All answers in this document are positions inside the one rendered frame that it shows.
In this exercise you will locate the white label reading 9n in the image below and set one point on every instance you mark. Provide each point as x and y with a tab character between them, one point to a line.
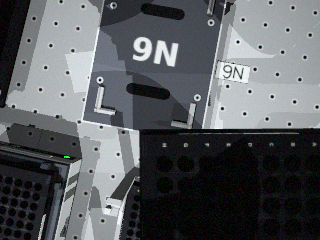
232	72

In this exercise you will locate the grey perforated breadboard table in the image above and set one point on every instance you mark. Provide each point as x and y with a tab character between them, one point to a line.
278	39

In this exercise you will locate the black regrip nest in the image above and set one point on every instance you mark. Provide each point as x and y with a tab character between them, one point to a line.
13	15

